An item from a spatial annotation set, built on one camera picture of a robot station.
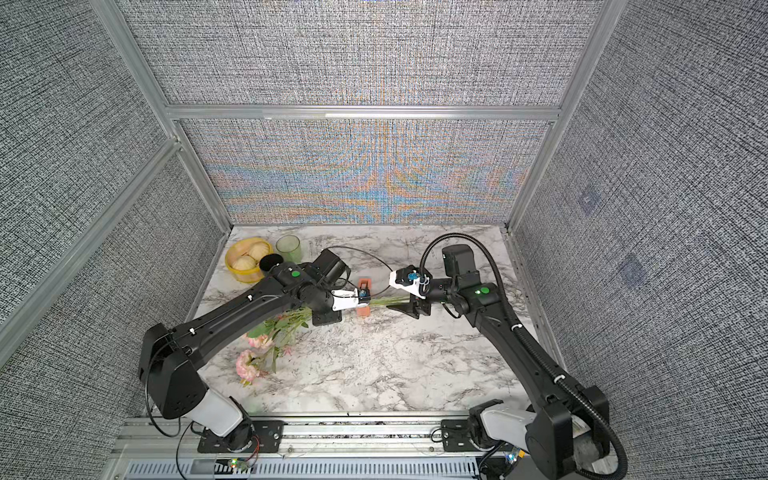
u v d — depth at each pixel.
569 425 0.39
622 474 0.38
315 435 0.75
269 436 0.73
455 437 0.73
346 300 0.69
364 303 0.72
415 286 0.61
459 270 0.59
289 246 1.10
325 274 0.62
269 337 0.77
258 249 1.04
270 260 1.00
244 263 1.01
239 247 1.09
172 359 0.41
